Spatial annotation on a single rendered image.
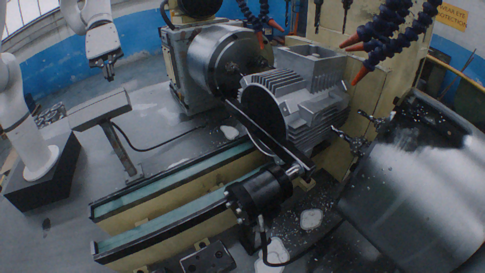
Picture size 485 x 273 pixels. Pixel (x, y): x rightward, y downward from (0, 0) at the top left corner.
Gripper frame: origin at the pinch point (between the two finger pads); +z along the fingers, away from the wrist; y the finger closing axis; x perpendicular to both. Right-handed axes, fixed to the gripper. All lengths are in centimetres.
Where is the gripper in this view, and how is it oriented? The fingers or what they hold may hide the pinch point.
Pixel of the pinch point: (109, 73)
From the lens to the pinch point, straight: 57.2
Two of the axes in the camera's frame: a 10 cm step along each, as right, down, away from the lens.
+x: -4.0, 0.8, 9.1
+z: 3.7, 9.3, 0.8
